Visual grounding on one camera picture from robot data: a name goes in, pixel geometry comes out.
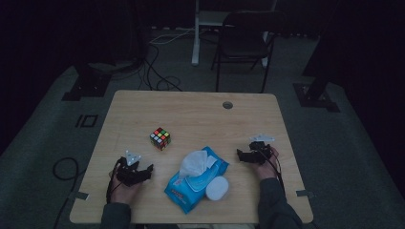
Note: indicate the white wet wipe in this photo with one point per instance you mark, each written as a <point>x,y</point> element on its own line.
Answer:
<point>194,163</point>

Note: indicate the blue wet wipes pack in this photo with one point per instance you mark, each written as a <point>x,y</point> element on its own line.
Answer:
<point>191,187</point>

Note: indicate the grey table grommet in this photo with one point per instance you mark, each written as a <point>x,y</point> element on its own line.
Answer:
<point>227,105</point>

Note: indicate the grey tape piece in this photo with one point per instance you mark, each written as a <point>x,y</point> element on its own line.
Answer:
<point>304,193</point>

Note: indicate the person's right hand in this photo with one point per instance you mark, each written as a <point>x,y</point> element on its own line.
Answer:
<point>266,170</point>

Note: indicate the multicoloured puzzle cube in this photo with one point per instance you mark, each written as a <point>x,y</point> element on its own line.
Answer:
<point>160,139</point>

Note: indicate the black folding chair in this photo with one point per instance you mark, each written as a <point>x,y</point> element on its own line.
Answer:
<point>245,44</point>

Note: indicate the black stand base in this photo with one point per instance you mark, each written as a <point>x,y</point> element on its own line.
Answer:
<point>315,97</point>
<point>87,86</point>

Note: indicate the white desk frame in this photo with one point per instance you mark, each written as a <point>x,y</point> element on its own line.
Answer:
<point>196,38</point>

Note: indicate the person's left hand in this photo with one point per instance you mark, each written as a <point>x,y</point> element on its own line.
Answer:
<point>122,192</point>

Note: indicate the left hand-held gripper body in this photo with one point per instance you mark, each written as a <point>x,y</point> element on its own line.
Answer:
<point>129,173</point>

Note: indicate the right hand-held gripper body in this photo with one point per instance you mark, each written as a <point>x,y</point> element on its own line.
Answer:
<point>259,152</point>

